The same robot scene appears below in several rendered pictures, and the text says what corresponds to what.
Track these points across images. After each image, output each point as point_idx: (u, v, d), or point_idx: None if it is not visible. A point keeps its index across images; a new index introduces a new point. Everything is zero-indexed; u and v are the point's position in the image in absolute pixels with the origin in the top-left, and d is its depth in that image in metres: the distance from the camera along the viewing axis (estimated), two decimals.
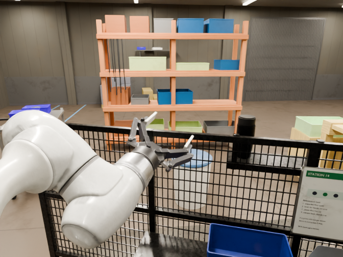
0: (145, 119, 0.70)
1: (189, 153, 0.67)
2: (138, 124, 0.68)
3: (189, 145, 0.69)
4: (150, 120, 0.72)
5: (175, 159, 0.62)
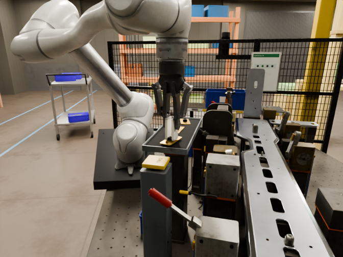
0: None
1: None
2: (165, 112, 0.73)
3: (177, 125, 0.73)
4: (169, 127, 0.74)
5: (187, 94, 0.69)
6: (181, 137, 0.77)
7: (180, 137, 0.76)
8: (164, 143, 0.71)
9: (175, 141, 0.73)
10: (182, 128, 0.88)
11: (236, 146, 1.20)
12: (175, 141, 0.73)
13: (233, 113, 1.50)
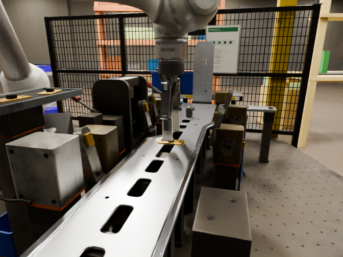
0: (177, 114, 0.78)
1: (168, 117, 0.65)
2: (176, 105, 0.77)
3: (169, 127, 0.67)
4: (175, 121, 0.77)
5: (170, 94, 0.64)
6: (181, 144, 0.72)
7: (180, 144, 0.72)
8: (161, 139, 0.76)
9: (167, 143, 0.73)
10: (25, 97, 0.58)
11: (153, 132, 0.90)
12: (167, 143, 0.73)
13: None
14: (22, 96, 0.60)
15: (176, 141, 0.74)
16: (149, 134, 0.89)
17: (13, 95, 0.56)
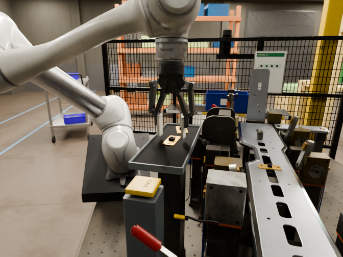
0: (157, 119, 0.75)
1: (190, 113, 0.71)
2: (155, 110, 0.73)
3: (186, 124, 0.72)
4: (161, 125, 0.74)
5: None
6: (280, 170, 0.90)
7: (279, 169, 0.90)
8: (260, 164, 0.93)
9: (268, 168, 0.90)
10: (178, 138, 0.76)
11: (240, 155, 1.08)
12: (268, 168, 0.91)
13: (235, 118, 1.38)
14: (173, 136, 0.78)
15: (273, 166, 0.92)
16: (238, 157, 1.07)
17: (174, 137, 0.74)
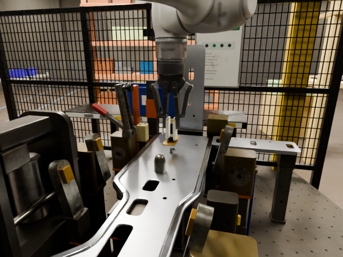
0: (165, 122, 0.74)
1: (181, 114, 0.72)
2: (164, 112, 0.72)
3: (177, 125, 0.73)
4: (169, 127, 0.73)
5: None
6: None
7: None
8: None
9: None
10: (178, 138, 0.76)
11: (83, 218, 0.48)
12: None
13: (135, 128, 0.78)
14: (172, 136, 0.78)
15: None
16: (74, 224, 0.47)
17: None
